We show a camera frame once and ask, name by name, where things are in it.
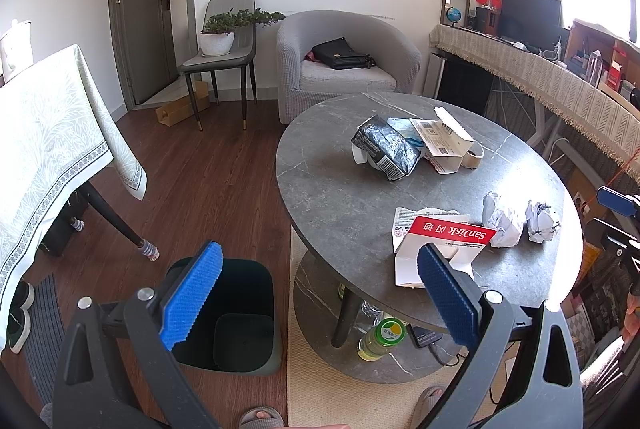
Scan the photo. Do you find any black table leg with sock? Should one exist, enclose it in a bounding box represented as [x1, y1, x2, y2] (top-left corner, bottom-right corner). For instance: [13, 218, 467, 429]
[78, 181, 160, 261]

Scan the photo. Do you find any beige fringed desk cloth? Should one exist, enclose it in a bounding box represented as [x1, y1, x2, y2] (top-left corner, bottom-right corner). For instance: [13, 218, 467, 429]
[428, 24, 639, 180]

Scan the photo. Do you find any brown cardboard box on floor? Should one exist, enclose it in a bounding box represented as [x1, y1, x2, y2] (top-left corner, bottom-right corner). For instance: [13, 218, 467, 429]
[155, 80, 210, 127]

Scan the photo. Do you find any dark green trash bin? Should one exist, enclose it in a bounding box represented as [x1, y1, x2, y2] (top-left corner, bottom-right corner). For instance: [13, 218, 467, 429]
[172, 259, 282, 376]

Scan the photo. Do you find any grey striped floor mat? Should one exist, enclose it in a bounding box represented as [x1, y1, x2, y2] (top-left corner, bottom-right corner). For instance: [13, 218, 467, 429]
[23, 274, 65, 404]

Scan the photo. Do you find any potted plant in white pot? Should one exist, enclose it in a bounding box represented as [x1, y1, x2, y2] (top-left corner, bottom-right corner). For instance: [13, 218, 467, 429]
[198, 9, 285, 56]

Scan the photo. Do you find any grey armchair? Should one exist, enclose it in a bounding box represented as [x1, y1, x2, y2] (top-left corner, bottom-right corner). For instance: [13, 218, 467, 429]
[276, 10, 423, 124]

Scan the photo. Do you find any blue white tissue pack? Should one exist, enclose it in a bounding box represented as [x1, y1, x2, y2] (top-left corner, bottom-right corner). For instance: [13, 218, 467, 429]
[386, 117, 425, 150]

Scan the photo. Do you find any brown tape roll core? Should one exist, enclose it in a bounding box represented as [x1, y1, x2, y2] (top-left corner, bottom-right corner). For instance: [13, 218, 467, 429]
[461, 141, 485, 169]

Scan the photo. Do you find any grey dining chair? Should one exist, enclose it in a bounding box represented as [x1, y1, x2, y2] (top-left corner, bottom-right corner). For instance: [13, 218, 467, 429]
[179, 0, 257, 130]

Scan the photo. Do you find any yellow drink bottle green cap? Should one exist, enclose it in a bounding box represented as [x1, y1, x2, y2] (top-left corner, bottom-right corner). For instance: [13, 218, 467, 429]
[358, 317, 406, 362]

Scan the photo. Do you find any black foil bag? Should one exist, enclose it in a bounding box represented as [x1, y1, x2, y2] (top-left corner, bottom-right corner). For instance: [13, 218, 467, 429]
[352, 115, 421, 181]

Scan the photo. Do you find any beige woven rug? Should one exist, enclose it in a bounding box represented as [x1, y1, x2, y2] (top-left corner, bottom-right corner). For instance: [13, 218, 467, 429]
[286, 233, 461, 428]

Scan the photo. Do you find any red white SanDisk box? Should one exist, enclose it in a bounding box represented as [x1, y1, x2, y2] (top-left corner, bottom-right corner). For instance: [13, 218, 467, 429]
[394, 215, 497, 289]

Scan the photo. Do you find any small blue globe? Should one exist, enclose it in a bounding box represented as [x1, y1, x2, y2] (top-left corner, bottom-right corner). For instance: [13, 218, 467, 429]
[445, 7, 462, 27]

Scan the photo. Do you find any black handbag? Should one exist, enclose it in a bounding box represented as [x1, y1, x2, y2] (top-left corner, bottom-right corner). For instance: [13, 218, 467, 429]
[311, 37, 376, 70]

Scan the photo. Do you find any grey slipper on foot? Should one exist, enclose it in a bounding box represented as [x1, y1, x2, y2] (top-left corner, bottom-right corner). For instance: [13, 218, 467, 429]
[238, 406, 285, 429]

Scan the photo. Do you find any green white sneaker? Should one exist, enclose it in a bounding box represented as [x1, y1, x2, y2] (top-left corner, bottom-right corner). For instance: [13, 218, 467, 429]
[6, 309, 32, 354]
[11, 279, 35, 311]

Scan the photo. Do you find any wooden picture frame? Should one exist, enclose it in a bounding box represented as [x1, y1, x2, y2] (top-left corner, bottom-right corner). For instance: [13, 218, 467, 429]
[440, 0, 471, 27]

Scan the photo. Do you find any round grey marble coffee table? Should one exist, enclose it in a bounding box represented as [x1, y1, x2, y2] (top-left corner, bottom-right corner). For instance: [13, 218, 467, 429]
[274, 90, 585, 385]

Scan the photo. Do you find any white patterned tablecloth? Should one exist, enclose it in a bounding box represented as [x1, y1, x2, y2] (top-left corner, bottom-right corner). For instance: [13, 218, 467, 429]
[1, 45, 148, 349]

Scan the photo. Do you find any black box under table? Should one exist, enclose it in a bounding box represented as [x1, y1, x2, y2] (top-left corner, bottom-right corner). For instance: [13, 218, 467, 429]
[39, 191, 89, 257]

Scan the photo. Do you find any wooden desk shelf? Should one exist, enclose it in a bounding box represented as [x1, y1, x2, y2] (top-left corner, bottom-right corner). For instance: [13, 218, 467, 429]
[564, 20, 639, 108]

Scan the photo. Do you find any white paper ball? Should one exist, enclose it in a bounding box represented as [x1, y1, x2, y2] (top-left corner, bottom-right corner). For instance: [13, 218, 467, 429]
[482, 192, 525, 248]

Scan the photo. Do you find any black computer monitor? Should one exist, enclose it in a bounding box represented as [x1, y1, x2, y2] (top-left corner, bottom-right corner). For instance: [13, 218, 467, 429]
[498, 0, 562, 50]

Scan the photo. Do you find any grey-green door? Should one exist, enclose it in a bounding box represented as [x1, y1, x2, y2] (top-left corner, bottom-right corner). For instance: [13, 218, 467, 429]
[108, 0, 178, 110]

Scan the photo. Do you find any white printed cardboard box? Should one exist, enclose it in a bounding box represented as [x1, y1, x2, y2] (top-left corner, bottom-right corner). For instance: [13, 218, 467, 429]
[411, 106, 474, 175]

